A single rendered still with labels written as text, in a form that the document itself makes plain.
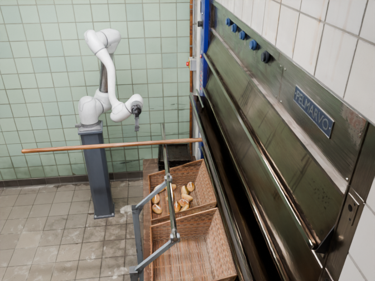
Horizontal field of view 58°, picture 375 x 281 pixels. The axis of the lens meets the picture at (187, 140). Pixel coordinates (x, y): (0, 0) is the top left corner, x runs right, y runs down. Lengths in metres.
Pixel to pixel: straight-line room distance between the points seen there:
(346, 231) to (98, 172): 2.64
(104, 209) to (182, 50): 1.76
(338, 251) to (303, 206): 0.17
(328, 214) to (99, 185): 2.65
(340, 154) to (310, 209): 0.20
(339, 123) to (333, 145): 0.06
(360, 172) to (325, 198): 0.20
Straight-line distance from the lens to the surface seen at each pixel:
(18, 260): 3.49
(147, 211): 2.74
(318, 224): 1.00
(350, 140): 0.87
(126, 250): 3.27
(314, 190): 1.03
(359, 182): 0.83
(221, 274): 2.19
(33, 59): 3.57
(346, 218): 0.90
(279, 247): 1.30
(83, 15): 3.37
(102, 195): 3.44
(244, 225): 1.46
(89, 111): 2.98
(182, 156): 2.98
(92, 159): 3.19
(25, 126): 3.89
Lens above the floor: 2.42
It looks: 31 degrees down
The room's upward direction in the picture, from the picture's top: straight up
